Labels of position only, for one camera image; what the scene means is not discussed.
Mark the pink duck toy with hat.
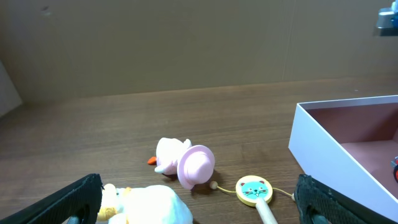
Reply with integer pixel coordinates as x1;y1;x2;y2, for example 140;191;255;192
147;138;215;190

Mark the red toy car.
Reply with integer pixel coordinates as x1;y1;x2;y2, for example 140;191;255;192
391;156;398;182

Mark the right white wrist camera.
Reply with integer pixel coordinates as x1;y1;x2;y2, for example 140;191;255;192
374;0;397;37

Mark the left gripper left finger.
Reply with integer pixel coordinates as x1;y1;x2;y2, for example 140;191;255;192
1;174;103;224

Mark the wooden cat rattle drum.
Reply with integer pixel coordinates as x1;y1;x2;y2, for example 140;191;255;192
210;175;295;224

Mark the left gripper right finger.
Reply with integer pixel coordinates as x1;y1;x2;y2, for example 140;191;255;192
294;174;395;224

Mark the white yellow duck toy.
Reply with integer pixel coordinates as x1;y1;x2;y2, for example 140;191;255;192
96;184;193;224

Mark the white box pink interior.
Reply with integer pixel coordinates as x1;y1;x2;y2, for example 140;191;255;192
289;95;397;221

